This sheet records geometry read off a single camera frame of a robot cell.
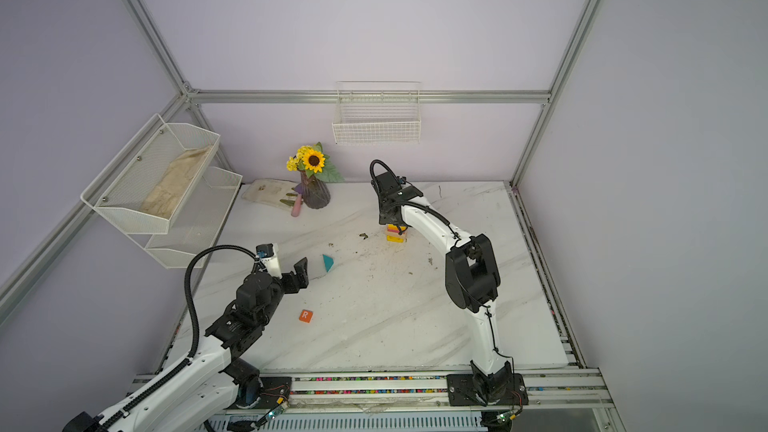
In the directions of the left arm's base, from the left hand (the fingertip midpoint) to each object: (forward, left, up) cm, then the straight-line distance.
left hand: (290, 262), depth 81 cm
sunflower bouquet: (+32, -3, +9) cm, 33 cm away
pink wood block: (+17, -28, -7) cm, 34 cm away
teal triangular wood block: (+9, -7, -15) cm, 18 cm away
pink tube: (+32, +8, -12) cm, 35 cm away
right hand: (+19, -29, -2) cm, 34 cm away
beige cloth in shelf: (+11, +31, +15) cm, 37 cm away
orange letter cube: (-10, -3, -14) cm, 18 cm away
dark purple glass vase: (+36, +1, -9) cm, 37 cm away
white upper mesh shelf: (+14, +37, +16) cm, 43 cm away
